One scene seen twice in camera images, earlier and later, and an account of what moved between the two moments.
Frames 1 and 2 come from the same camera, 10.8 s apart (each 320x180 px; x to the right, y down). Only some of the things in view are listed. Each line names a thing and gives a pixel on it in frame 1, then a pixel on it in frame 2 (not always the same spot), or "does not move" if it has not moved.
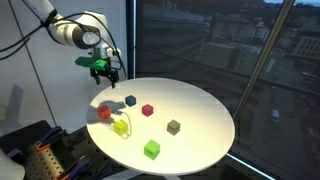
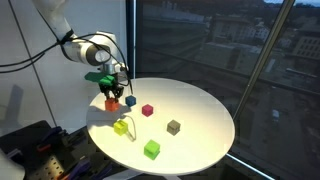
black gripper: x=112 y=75 → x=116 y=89
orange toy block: x=104 y=112 → x=111 y=105
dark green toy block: x=151 y=149 does not move
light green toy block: x=121 y=127 does not move
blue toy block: x=130 y=100 does not move
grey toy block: x=173 y=127 does not move
